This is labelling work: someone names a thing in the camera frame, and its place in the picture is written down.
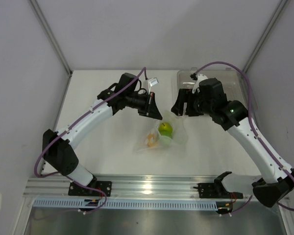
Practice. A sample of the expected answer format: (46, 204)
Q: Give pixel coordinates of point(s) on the left aluminium frame post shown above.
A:
(49, 34)

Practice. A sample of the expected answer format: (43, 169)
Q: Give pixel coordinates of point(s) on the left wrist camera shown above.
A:
(149, 83)

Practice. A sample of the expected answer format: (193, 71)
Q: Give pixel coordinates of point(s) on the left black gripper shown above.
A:
(152, 111)

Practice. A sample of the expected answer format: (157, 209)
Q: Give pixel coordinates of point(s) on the aluminium frame post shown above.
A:
(49, 34)
(271, 24)

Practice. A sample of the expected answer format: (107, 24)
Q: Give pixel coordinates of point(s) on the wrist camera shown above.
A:
(197, 78)
(149, 83)

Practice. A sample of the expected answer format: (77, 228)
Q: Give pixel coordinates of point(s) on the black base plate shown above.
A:
(94, 189)
(215, 191)

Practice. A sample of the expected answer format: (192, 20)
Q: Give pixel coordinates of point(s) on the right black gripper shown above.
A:
(183, 98)

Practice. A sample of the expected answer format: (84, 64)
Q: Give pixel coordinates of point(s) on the orange fruit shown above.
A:
(151, 139)

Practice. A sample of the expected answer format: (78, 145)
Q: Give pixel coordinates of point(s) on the green pear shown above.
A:
(165, 129)

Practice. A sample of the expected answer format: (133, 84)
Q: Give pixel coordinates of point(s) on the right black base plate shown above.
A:
(215, 191)

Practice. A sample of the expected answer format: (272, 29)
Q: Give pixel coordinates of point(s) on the clear plastic food container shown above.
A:
(233, 85)

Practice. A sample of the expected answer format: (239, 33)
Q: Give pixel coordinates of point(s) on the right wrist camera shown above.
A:
(197, 78)

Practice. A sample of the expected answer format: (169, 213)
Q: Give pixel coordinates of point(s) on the slotted white cable duct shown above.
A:
(192, 205)

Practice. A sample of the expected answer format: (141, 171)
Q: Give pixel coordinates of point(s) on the clear zip top bag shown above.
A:
(179, 136)

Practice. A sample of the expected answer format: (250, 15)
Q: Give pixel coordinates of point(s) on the right aluminium frame post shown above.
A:
(271, 24)

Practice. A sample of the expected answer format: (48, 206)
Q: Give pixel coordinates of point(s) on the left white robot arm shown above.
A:
(59, 146)

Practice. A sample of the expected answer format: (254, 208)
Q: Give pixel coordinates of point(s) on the round green lime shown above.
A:
(165, 141)

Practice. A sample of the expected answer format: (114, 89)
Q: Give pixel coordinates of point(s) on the aluminium mounting rail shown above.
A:
(137, 187)

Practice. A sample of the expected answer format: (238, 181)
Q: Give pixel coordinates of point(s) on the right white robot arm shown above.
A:
(277, 176)

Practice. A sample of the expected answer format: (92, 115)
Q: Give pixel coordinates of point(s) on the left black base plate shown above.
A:
(94, 189)

